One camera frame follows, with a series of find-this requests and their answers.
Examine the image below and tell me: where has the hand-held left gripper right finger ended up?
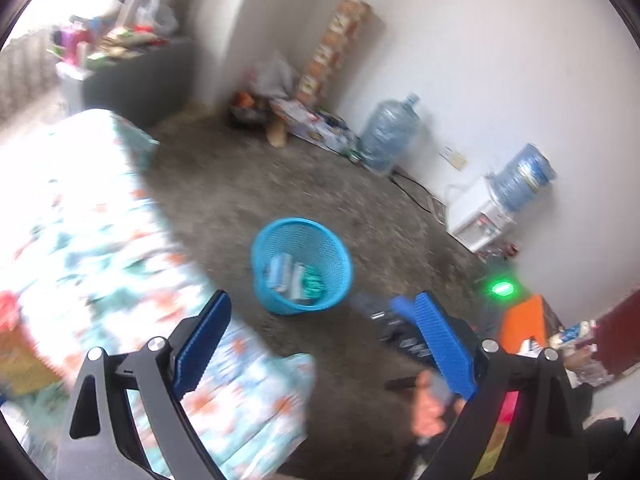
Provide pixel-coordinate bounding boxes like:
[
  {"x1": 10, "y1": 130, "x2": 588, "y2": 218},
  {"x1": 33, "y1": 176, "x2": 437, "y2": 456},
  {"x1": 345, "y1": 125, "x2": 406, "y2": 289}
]
[{"x1": 414, "y1": 291, "x2": 591, "y2": 480}]

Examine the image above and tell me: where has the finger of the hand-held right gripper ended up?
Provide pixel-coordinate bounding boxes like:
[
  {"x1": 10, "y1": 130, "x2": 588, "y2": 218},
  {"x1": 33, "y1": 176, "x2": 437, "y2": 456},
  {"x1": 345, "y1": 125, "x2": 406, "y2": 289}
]
[{"x1": 350, "y1": 294, "x2": 427, "y2": 361}]

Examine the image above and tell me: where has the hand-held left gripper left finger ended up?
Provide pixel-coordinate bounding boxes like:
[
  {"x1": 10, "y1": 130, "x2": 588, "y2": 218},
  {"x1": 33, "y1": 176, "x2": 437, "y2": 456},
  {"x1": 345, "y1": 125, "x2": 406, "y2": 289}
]
[{"x1": 52, "y1": 289, "x2": 233, "y2": 480}]

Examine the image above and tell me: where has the blue mesh wastebasket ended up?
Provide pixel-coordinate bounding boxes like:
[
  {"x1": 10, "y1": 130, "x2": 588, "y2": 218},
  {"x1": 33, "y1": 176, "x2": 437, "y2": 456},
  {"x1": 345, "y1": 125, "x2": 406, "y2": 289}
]
[{"x1": 250, "y1": 217, "x2": 354, "y2": 316}]

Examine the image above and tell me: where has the person's right hand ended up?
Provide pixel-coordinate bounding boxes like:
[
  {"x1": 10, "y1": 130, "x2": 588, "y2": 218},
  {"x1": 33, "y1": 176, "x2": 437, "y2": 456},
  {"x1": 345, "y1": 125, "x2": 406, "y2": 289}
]
[{"x1": 411, "y1": 370, "x2": 458, "y2": 448}]

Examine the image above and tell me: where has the pale packet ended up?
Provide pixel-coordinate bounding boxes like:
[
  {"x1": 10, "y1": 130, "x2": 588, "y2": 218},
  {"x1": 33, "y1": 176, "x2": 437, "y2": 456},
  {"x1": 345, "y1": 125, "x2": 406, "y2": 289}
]
[{"x1": 266, "y1": 255, "x2": 295, "y2": 292}]

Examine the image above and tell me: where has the green packet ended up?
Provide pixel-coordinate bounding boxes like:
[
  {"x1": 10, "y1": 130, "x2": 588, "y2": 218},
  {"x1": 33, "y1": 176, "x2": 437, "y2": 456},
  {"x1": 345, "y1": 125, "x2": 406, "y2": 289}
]
[{"x1": 294, "y1": 264, "x2": 324, "y2": 305}]

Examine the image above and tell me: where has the white water dispenser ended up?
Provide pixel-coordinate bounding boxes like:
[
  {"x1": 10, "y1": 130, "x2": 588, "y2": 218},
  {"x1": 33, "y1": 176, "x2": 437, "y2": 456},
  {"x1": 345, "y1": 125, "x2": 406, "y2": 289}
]
[{"x1": 445, "y1": 176, "x2": 516, "y2": 253}]

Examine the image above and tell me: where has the blue labelled water jug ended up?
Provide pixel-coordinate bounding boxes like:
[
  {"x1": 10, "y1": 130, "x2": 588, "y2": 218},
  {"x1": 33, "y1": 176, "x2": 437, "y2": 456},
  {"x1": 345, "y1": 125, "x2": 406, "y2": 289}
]
[{"x1": 487, "y1": 142, "x2": 557, "y2": 213}]

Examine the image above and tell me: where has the orange packet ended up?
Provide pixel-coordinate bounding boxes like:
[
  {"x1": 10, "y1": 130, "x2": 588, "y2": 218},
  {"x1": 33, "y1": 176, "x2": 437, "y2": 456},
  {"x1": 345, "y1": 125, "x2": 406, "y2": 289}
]
[{"x1": 0, "y1": 330, "x2": 57, "y2": 397}]

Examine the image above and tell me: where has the floral blue blanket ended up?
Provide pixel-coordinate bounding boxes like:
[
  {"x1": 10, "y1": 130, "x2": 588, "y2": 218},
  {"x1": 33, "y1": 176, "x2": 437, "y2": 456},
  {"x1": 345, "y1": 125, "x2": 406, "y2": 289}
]
[{"x1": 0, "y1": 109, "x2": 317, "y2": 480}]

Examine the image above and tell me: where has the empty blue water jug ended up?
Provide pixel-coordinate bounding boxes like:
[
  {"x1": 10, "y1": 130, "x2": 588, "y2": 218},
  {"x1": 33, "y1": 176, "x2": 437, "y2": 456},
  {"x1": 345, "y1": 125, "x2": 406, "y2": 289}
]
[{"x1": 359, "y1": 92, "x2": 421, "y2": 176}]

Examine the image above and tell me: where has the flat printed cardboard box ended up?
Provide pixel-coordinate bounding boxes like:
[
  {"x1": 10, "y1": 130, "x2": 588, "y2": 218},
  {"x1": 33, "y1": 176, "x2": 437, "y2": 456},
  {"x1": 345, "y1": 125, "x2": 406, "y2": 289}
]
[{"x1": 272, "y1": 97, "x2": 361, "y2": 153}]

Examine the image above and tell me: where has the grey cabinet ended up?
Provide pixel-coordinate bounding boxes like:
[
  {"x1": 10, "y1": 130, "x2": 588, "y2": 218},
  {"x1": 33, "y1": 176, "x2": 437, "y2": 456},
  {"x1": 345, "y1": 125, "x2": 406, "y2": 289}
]
[{"x1": 56, "y1": 37, "x2": 196, "y2": 128}]

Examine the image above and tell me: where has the white printed plastic bag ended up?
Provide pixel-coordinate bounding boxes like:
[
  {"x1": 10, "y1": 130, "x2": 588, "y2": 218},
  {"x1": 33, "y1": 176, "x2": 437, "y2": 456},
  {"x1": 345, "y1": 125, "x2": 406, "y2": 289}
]
[{"x1": 252, "y1": 55, "x2": 298, "y2": 101}]

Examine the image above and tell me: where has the patterned cardboard box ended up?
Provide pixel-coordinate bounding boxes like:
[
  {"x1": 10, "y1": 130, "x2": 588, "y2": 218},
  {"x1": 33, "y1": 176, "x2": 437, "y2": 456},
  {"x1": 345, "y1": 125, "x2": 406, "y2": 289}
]
[{"x1": 295, "y1": 0, "x2": 373, "y2": 108}]

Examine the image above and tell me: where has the clutter of small packets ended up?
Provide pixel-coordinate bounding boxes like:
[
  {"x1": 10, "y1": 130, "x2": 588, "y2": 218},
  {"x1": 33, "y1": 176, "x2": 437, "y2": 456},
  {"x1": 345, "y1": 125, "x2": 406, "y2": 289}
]
[{"x1": 47, "y1": 15, "x2": 168, "y2": 68}]

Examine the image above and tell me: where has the clear plastic bag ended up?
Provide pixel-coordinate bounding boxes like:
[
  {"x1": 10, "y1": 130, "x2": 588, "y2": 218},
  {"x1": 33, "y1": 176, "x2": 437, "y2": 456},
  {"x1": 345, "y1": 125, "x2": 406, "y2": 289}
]
[{"x1": 136, "y1": 0, "x2": 178, "y2": 36}]

